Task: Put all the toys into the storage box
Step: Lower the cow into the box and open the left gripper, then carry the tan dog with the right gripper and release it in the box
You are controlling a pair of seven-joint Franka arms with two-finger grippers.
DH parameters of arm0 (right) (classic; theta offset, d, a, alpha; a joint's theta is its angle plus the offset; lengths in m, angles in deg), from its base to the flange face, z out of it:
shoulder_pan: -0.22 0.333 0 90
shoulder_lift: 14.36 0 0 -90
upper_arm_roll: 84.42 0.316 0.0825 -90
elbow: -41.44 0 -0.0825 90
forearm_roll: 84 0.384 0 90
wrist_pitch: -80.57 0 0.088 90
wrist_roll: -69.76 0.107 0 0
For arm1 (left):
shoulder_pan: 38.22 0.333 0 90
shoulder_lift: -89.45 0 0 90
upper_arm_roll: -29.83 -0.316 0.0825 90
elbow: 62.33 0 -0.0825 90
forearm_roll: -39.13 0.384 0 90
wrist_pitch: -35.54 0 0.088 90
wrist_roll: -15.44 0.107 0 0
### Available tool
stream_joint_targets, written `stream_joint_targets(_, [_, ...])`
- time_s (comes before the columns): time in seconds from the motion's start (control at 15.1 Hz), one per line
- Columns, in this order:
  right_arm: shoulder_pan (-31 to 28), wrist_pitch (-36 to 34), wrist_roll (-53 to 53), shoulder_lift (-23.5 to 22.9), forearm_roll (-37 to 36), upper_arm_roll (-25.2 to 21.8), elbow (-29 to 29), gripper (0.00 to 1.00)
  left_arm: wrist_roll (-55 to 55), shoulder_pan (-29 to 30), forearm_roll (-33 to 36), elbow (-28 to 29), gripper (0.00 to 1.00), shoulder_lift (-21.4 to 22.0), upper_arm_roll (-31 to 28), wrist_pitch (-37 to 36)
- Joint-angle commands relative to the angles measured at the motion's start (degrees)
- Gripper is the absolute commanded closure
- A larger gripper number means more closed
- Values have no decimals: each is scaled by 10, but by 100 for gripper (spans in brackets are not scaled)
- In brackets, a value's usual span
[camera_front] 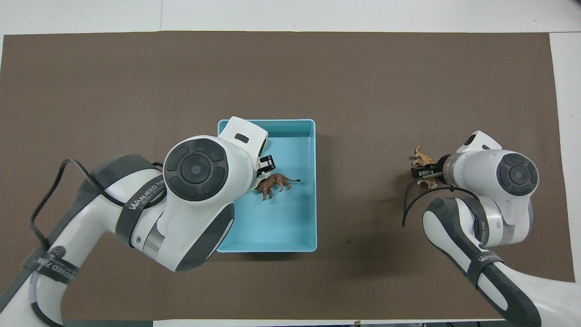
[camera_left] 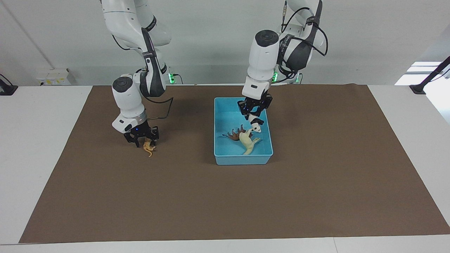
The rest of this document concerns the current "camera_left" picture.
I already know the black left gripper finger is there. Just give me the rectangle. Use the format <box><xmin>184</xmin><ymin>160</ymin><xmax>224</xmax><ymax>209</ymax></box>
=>
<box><xmin>256</xmin><ymin>95</ymin><xmax>273</xmax><ymax>117</ymax></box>
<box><xmin>238</xmin><ymin>100</ymin><xmax>251</xmax><ymax>121</ymax></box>

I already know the orange tiger toy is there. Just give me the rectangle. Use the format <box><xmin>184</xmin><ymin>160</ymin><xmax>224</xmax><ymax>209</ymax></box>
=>
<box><xmin>142</xmin><ymin>138</ymin><xmax>157</xmax><ymax>157</ymax></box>

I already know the black white panda toy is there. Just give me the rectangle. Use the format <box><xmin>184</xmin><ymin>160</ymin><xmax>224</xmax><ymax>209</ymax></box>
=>
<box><xmin>248</xmin><ymin>118</ymin><xmax>264</xmax><ymax>134</ymax></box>

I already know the brown lion toy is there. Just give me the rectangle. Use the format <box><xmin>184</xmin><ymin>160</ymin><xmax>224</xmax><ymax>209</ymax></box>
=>
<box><xmin>222</xmin><ymin>124</ymin><xmax>246</xmax><ymax>142</ymax></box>

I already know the cream horse toy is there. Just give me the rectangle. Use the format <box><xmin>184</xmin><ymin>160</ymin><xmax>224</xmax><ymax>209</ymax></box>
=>
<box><xmin>239</xmin><ymin>128</ymin><xmax>262</xmax><ymax>155</ymax></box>

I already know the blue plastic storage box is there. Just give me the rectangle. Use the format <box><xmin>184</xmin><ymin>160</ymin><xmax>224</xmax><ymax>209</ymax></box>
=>
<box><xmin>214</xmin><ymin>97</ymin><xmax>274</xmax><ymax>166</ymax></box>

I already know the brown table mat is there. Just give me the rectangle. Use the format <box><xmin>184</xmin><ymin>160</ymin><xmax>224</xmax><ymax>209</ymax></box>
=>
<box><xmin>19</xmin><ymin>84</ymin><xmax>450</xmax><ymax>244</ymax></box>

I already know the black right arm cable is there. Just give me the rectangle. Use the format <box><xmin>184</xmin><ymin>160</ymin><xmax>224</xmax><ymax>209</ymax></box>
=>
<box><xmin>142</xmin><ymin>97</ymin><xmax>174</xmax><ymax>122</ymax></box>

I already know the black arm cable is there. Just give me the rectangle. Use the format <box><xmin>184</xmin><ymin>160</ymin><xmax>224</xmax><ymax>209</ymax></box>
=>
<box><xmin>142</xmin><ymin>97</ymin><xmax>174</xmax><ymax>122</ymax></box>
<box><xmin>281</xmin><ymin>0</ymin><xmax>329</xmax><ymax>57</ymax></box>

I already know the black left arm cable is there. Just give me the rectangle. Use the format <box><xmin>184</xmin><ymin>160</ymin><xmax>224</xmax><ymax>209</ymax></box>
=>
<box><xmin>281</xmin><ymin>0</ymin><xmax>329</xmax><ymax>57</ymax></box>

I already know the white wall outlet box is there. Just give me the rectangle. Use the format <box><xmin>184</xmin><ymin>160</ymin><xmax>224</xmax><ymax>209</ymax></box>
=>
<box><xmin>36</xmin><ymin>68</ymin><xmax>76</xmax><ymax>86</ymax></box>

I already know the black table clamp mount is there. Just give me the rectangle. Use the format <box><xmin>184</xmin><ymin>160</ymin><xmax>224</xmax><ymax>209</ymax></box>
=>
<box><xmin>0</xmin><ymin>74</ymin><xmax>19</xmax><ymax>96</ymax></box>

